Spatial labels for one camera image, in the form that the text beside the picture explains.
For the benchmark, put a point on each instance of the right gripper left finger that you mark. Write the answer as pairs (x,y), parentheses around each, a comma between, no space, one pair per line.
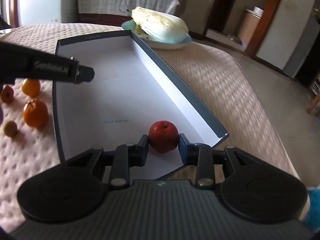
(127,156)

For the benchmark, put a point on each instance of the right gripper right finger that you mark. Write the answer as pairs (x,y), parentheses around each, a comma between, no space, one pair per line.
(201,156)

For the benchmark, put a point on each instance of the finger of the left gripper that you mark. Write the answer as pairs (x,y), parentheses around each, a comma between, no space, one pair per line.
(84,74)

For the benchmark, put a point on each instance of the right hand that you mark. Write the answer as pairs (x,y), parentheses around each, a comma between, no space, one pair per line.
(312,219)

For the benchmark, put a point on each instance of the small orange mandarin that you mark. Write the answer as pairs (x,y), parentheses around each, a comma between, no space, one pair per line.
(31,87)

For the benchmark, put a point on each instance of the small red apple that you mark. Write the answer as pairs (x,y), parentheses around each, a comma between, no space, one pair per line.
(7,95)

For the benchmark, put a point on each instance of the grey white cardboard box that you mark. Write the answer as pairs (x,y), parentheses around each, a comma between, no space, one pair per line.
(132,89)

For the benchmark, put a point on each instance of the large orange mandarin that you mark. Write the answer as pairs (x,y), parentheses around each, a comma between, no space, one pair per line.
(35,114)

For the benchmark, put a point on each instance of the white chest freezer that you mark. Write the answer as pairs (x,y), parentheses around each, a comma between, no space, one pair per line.
(32,12)

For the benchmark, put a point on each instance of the light blue plate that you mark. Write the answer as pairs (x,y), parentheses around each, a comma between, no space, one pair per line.
(151,41)

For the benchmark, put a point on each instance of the yellowish brown round fruit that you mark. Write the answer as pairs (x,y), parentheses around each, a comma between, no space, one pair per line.
(10,128)

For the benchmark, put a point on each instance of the cloth covered side table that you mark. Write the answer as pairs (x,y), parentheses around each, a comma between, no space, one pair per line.
(115,12)

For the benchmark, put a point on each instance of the pink quilted bed cover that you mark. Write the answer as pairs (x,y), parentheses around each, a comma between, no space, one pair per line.
(215,77)

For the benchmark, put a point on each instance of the napa cabbage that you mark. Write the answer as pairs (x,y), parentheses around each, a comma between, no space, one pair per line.
(161,26)

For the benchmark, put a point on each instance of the brown cylindrical bin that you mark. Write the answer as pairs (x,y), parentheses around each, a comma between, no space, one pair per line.
(247,26)

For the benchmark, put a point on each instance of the white paper roll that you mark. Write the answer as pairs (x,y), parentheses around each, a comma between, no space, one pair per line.
(258,11)

